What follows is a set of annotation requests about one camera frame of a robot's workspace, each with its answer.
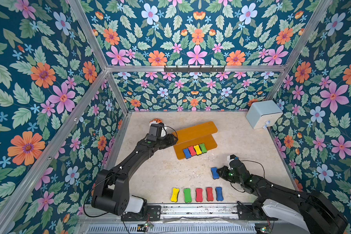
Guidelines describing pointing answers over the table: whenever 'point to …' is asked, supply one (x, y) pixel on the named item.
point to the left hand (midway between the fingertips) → (176, 138)
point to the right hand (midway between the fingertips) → (215, 170)
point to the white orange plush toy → (155, 121)
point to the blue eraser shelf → (219, 194)
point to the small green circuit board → (147, 224)
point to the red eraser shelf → (192, 150)
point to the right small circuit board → (266, 229)
